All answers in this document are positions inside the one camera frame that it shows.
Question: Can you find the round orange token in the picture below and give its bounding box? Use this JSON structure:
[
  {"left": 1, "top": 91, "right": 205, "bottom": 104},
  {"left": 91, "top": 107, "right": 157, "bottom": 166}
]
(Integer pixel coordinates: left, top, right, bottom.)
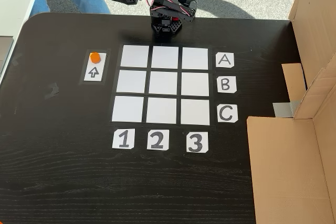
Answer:
[{"left": 89, "top": 51, "right": 101, "bottom": 64}]

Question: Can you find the white nine-square paper grid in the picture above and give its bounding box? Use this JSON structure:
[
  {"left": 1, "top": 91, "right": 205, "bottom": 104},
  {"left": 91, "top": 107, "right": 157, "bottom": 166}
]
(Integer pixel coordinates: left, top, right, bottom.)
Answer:
[{"left": 110, "top": 43, "right": 215, "bottom": 127}]

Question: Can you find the white paper arrow sheet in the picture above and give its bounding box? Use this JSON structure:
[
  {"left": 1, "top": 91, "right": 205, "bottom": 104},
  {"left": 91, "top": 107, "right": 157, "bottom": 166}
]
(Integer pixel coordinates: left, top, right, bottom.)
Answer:
[{"left": 83, "top": 51, "right": 108, "bottom": 83}]

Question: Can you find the paper label letter A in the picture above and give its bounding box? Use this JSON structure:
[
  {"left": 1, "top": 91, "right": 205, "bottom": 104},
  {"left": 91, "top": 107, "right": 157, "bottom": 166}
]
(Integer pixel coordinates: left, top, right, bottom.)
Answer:
[{"left": 215, "top": 52, "right": 235, "bottom": 69}]

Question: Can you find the paper label letter B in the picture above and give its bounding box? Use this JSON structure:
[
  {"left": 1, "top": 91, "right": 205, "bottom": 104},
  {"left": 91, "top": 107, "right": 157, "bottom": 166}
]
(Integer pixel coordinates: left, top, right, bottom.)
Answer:
[{"left": 216, "top": 76, "right": 237, "bottom": 93}]

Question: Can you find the grey flat panel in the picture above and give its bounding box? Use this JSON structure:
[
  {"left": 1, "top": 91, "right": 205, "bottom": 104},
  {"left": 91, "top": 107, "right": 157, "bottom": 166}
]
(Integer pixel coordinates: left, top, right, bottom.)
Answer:
[{"left": 0, "top": 36, "right": 14, "bottom": 77}]

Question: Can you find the paper label number 1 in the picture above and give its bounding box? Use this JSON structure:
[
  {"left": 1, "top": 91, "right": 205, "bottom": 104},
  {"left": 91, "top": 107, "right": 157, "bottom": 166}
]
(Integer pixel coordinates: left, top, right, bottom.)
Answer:
[{"left": 112, "top": 129, "right": 135, "bottom": 150}]

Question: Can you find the paper label number 2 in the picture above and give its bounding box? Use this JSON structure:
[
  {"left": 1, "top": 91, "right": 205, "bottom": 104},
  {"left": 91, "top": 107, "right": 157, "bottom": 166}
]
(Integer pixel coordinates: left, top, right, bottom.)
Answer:
[{"left": 146, "top": 129, "right": 170, "bottom": 151}]

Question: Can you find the paper label letter C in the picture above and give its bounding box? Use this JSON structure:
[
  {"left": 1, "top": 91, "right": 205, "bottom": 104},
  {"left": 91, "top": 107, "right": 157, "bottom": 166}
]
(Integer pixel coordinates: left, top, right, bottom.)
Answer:
[{"left": 217, "top": 104, "right": 238, "bottom": 123}]

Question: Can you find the paper label number 3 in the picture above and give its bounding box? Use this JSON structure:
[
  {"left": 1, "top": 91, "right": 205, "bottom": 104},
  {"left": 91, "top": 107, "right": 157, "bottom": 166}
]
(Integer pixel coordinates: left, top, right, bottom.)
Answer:
[{"left": 186, "top": 131, "right": 209, "bottom": 153}]

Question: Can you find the brown cardboard panel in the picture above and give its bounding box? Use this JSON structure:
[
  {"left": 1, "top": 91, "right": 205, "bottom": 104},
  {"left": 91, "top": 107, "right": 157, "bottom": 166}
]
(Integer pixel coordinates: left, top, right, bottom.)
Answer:
[
  {"left": 281, "top": 0, "right": 336, "bottom": 104},
  {"left": 246, "top": 50, "right": 336, "bottom": 224}
]

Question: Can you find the grey duct tape strip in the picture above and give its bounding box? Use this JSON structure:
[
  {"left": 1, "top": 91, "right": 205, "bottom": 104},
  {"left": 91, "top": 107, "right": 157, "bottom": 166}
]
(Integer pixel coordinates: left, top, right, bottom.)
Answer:
[{"left": 272, "top": 100, "right": 302, "bottom": 119}]

